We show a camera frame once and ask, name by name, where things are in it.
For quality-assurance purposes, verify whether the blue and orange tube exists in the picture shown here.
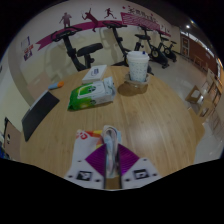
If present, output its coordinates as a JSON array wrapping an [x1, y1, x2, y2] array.
[[47, 80, 65, 91]]

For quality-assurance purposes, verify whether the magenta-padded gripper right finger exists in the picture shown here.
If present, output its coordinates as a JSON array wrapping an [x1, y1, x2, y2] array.
[[117, 143, 162, 189]]

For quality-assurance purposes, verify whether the black exercise bike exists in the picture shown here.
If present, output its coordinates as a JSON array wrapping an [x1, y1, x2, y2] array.
[[49, 27, 104, 72], [134, 25, 170, 70], [156, 31, 178, 63], [101, 20, 134, 67]]

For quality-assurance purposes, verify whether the green wet wipes pack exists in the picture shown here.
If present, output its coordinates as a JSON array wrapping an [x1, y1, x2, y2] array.
[[67, 76, 117, 112]]

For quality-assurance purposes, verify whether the black tablet case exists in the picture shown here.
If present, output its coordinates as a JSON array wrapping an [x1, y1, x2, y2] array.
[[21, 90, 61, 143]]

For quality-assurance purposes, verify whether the small white box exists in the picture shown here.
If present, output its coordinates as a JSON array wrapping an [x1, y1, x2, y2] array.
[[81, 64, 108, 84]]

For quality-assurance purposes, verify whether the group of wooden chairs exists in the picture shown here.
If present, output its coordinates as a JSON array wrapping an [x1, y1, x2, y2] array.
[[184, 68, 224, 141]]

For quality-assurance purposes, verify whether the wall poster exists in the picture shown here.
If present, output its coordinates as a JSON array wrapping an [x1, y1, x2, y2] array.
[[20, 35, 34, 62]]

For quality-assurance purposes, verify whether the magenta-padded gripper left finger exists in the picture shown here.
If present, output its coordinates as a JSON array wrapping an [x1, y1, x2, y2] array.
[[64, 143, 108, 190]]

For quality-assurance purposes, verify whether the brown cup holder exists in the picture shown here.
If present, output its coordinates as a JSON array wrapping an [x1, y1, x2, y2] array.
[[117, 73, 150, 98]]

